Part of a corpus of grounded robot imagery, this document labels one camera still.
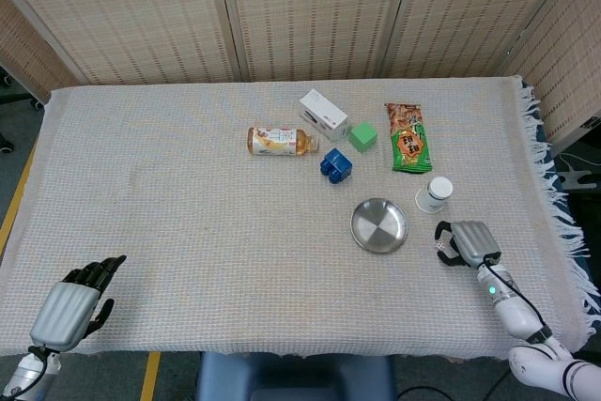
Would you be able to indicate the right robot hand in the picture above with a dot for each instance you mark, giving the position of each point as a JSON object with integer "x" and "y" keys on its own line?
{"x": 472, "y": 239}

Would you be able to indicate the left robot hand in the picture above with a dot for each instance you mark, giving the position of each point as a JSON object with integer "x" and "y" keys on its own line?
{"x": 66, "y": 309}

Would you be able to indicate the small white die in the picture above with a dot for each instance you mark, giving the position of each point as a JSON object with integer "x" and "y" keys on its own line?
{"x": 440, "y": 246}

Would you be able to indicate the white paper cup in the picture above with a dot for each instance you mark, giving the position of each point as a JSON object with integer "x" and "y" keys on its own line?
{"x": 434, "y": 196}

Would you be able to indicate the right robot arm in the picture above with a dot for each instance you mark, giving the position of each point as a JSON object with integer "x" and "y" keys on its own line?
{"x": 521, "y": 312}

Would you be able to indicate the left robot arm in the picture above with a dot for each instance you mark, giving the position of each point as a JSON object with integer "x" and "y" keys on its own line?
{"x": 28, "y": 373}

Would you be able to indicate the steel round plate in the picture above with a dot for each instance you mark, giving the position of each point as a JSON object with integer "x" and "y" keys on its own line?
{"x": 379, "y": 226}

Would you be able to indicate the green snack bag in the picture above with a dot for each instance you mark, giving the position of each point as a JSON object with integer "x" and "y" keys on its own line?
{"x": 411, "y": 143}

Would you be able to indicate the white metal stand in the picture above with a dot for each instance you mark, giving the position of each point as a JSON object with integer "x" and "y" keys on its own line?
{"x": 575, "y": 180}

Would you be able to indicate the green cube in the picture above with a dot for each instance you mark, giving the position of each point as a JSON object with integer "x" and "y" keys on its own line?
{"x": 362, "y": 137}

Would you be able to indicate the blue building block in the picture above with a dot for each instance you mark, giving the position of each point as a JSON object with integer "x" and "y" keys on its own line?
{"x": 335, "y": 166}

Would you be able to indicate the beige waffle tablecloth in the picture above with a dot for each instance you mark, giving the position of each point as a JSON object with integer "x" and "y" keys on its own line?
{"x": 211, "y": 232}

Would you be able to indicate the white stapler box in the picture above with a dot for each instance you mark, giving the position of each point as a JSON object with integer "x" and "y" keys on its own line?
{"x": 324, "y": 114}

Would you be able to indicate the tea bottle with yellow label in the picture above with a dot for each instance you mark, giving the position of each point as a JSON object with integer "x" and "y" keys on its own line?
{"x": 277, "y": 142}

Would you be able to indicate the black office chair base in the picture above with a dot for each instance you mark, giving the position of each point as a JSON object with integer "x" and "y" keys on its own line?
{"x": 9, "y": 96}

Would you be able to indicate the woven bamboo folding screen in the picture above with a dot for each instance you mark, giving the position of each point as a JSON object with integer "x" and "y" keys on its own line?
{"x": 305, "y": 11}

